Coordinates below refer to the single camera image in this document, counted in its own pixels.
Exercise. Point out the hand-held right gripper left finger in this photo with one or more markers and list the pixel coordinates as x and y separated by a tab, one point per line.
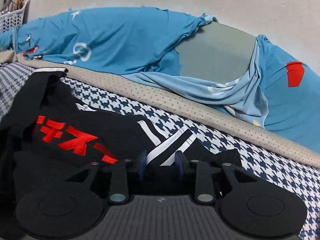
143	166

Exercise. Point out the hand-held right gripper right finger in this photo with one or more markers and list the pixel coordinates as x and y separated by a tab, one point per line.
178	165

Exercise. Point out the black t-shirt with red print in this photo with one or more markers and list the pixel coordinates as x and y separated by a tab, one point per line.
50	105

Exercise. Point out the houndstooth mattress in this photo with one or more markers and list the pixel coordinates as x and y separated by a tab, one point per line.
262	160

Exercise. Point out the blue airplane print cover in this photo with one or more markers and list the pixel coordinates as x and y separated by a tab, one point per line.
125	37

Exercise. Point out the white plastic basket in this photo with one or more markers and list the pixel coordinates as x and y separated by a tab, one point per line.
12	17

